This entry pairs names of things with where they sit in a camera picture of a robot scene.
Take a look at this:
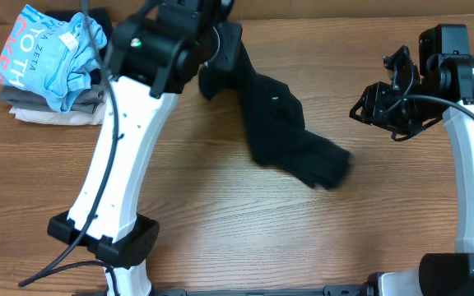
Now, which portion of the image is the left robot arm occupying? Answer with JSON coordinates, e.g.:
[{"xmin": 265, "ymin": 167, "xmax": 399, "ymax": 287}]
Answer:
[{"xmin": 47, "ymin": 0, "xmax": 242, "ymax": 295}]

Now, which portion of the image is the light blue printed t-shirt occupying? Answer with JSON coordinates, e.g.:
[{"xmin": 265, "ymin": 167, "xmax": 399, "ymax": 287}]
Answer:
[{"xmin": 0, "ymin": 5, "xmax": 107, "ymax": 113}]

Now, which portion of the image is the folded grey garment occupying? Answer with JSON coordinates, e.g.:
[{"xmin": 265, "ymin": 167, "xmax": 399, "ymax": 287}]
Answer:
[{"xmin": 0, "ymin": 85, "xmax": 105, "ymax": 114}]

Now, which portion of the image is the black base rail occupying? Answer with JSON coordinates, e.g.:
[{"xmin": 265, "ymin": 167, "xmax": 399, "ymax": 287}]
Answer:
[{"xmin": 151, "ymin": 284, "xmax": 366, "ymax": 296}]

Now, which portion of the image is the folded beige garment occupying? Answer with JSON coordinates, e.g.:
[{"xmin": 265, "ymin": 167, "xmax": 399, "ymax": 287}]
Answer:
[{"xmin": 9, "ymin": 104, "xmax": 106, "ymax": 126}]

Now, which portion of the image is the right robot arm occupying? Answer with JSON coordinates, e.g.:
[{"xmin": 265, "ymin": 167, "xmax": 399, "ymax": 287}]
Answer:
[{"xmin": 350, "ymin": 24, "xmax": 474, "ymax": 295}]

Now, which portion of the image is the black t-shirt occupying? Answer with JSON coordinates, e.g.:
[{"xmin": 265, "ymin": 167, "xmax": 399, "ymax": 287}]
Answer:
[{"xmin": 198, "ymin": 45, "xmax": 351, "ymax": 189}]

